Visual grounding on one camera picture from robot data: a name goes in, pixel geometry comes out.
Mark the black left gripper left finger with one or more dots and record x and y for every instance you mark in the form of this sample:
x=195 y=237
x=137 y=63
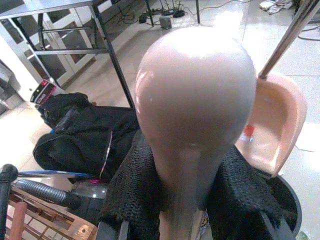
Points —
x=132 y=190

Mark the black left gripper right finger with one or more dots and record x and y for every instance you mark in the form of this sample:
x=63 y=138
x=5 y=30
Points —
x=247 y=195

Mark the black round trash bin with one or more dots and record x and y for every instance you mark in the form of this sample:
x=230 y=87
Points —
x=292 y=207

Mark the black fabric bag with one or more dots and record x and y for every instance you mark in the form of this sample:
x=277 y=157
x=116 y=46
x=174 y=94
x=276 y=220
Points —
x=80 y=140

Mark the wooden slatted rack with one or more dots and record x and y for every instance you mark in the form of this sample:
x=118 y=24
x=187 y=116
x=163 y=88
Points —
x=40 y=223

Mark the red and black gloves package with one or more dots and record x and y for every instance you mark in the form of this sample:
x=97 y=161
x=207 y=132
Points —
x=43 y=91

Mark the small grey cylinder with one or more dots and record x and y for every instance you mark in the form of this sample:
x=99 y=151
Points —
x=165 y=22

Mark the black power adapter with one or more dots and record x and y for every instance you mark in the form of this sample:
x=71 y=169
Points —
x=142 y=18

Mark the white cabinet with glass doors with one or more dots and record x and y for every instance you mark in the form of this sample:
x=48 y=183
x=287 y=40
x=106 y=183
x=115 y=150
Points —
x=17 y=52

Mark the black router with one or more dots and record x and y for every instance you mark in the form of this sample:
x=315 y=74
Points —
x=172 y=11

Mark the grey table with black legs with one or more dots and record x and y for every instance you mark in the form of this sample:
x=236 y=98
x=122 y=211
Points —
x=37 y=5

